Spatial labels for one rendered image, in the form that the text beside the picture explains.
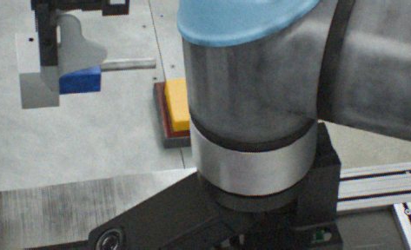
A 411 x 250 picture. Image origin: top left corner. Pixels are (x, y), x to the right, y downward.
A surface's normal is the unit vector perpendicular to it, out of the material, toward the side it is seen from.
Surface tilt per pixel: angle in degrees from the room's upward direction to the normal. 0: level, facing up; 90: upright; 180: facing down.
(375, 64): 55
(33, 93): 90
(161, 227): 39
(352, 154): 0
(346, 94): 76
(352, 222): 0
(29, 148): 0
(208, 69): 89
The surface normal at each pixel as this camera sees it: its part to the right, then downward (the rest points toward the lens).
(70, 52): 0.21, 0.67
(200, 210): -0.54, -0.54
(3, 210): 0.16, -0.60
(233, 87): -0.36, 0.69
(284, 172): 0.45, 0.64
